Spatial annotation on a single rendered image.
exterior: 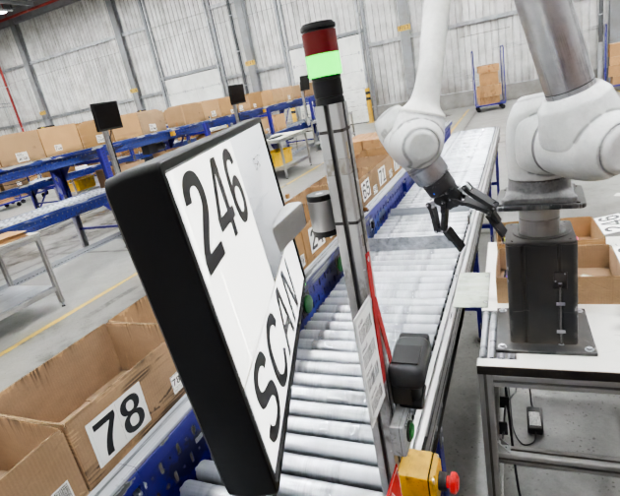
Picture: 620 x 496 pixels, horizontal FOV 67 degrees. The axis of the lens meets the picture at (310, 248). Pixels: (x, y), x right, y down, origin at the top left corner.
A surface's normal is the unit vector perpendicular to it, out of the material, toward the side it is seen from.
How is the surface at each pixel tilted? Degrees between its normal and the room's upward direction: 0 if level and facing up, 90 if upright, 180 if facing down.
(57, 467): 90
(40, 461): 90
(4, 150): 90
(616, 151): 95
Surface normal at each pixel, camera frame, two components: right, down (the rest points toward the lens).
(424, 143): -0.10, 0.40
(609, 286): -0.36, 0.37
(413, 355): -0.24, -0.87
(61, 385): 0.90, -0.05
